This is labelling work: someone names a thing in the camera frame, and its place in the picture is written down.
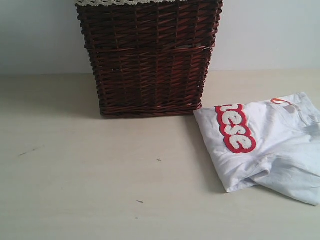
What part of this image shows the white t-shirt red lettering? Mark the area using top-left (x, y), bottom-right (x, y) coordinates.
top-left (194, 92), bottom-right (320, 206)

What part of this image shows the beige lace basket liner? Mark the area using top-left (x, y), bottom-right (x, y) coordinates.
top-left (74, 0), bottom-right (176, 7)

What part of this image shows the dark red wicker basket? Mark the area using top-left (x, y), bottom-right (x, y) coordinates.
top-left (75, 0), bottom-right (223, 118)

